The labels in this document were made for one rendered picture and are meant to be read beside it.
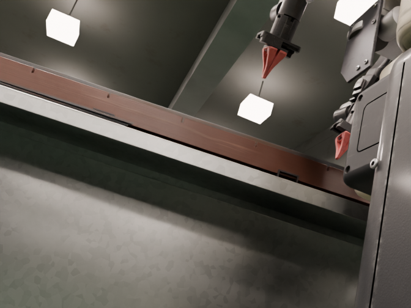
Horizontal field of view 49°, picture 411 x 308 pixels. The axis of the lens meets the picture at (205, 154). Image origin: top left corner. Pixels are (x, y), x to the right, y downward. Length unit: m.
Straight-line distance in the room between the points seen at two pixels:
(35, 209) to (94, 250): 0.14
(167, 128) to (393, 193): 0.72
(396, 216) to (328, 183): 0.72
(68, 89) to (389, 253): 0.85
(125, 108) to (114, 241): 0.31
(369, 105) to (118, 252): 0.55
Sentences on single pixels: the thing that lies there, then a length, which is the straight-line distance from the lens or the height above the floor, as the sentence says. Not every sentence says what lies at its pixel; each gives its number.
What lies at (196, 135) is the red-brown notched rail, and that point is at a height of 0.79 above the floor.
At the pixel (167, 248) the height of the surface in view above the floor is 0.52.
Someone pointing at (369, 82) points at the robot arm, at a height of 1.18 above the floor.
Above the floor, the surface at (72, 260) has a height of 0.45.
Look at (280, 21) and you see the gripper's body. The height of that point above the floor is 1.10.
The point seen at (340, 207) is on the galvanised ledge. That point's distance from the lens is 0.85.
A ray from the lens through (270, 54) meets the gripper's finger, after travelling 1.10.
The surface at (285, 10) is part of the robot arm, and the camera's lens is 1.13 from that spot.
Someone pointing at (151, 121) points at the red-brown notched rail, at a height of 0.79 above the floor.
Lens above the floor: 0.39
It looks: 21 degrees up
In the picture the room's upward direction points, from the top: 17 degrees clockwise
